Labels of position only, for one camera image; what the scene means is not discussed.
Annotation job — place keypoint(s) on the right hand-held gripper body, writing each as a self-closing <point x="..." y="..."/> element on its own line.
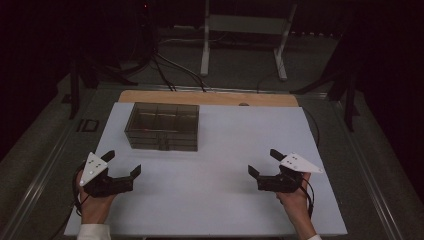
<point x="280" y="181"/>

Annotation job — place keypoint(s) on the person's right hand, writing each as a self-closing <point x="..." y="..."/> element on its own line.
<point x="295" y="206"/>

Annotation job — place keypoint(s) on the wooden table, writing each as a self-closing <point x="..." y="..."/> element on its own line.
<point x="206" y="98"/>

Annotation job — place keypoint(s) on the white metal stand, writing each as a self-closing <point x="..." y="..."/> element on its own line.
<point x="245" y="25"/>

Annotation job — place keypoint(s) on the black floor stand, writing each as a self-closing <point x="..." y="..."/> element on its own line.
<point x="349" y="103"/>
<point x="74" y="93"/>

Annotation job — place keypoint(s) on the dark transparent drawer box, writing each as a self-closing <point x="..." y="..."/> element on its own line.
<point x="163" y="128"/>

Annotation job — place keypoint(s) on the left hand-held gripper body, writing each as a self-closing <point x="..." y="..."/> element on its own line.
<point x="106" y="185"/>

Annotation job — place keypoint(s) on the grey round table grommet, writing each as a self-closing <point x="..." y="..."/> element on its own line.
<point x="244" y="104"/>

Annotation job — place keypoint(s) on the black floor socket plate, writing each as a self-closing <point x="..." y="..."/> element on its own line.
<point x="88" y="125"/>

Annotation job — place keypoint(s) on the person's left hand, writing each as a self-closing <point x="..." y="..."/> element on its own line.
<point x="95" y="206"/>

